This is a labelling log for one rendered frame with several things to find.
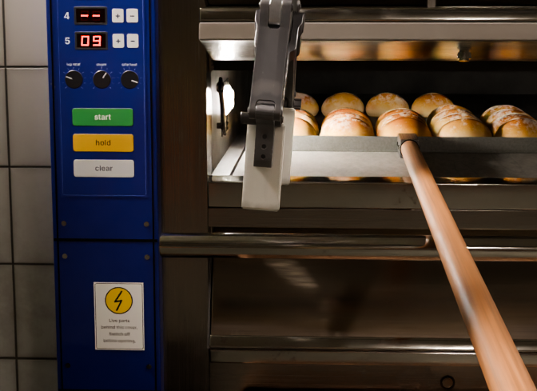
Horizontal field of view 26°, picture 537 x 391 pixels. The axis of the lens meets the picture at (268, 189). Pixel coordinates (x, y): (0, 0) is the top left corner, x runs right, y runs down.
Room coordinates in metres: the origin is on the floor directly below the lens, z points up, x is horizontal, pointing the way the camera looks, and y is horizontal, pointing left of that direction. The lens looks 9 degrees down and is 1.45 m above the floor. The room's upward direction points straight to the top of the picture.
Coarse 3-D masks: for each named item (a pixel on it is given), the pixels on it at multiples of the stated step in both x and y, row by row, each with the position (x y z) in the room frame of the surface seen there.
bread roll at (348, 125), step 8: (336, 120) 2.09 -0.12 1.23; (344, 120) 2.08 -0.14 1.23; (352, 120) 2.08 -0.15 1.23; (360, 120) 2.09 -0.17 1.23; (328, 128) 2.08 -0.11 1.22; (336, 128) 2.08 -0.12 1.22; (344, 128) 2.07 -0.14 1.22; (352, 128) 2.07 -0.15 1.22; (360, 128) 2.07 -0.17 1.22; (368, 128) 2.08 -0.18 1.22
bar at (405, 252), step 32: (192, 256) 1.35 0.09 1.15; (224, 256) 1.35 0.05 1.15; (256, 256) 1.35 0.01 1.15; (288, 256) 1.34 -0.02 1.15; (320, 256) 1.34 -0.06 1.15; (352, 256) 1.34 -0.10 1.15; (384, 256) 1.34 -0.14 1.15; (416, 256) 1.34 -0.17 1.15; (480, 256) 1.33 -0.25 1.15; (512, 256) 1.33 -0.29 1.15
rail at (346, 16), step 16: (208, 16) 1.58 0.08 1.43; (224, 16) 1.58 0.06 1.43; (240, 16) 1.58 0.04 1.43; (320, 16) 1.57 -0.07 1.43; (336, 16) 1.57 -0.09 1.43; (352, 16) 1.57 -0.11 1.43; (368, 16) 1.57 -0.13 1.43; (384, 16) 1.57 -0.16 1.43; (400, 16) 1.57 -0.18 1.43; (416, 16) 1.57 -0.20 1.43; (432, 16) 1.56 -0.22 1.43; (448, 16) 1.56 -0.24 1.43; (464, 16) 1.56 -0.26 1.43; (480, 16) 1.56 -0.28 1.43; (496, 16) 1.56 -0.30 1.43; (512, 16) 1.56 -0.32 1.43; (528, 16) 1.56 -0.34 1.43
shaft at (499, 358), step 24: (408, 144) 1.92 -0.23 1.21; (408, 168) 1.74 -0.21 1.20; (432, 192) 1.46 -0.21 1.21; (432, 216) 1.33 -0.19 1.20; (456, 240) 1.18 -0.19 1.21; (456, 264) 1.08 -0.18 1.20; (456, 288) 1.02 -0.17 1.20; (480, 288) 0.98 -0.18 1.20; (480, 312) 0.91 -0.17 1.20; (480, 336) 0.86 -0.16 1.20; (504, 336) 0.85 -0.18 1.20; (480, 360) 0.83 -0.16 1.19; (504, 360) 0.79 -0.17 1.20; (504, 384) 0.74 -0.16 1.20; (528, 384) 0.74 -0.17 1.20
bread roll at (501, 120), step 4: (504, 116) 2.15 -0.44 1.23; (508, 116) 2.15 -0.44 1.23; (512, 116) 2.15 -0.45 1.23; (516, 116) 2.14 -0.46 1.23; (520, 116) 2.14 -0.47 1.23; (524, 116) 2.15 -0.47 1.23; (528, 116) 2.15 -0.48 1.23; (496, 120) 2.15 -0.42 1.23; (500, 120) 2.15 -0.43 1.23; (504, 120) 2.14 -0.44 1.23; (508, 120) 2.14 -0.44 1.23; (492, 124) 2.15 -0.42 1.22; (496, 124) 2.14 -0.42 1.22; (500, 124) 2.14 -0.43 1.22; (492, 128) 2.15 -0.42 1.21; (496, 128) 2.14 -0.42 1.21; (492, 132) 2.14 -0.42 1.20; (492, 136) 2.14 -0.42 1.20
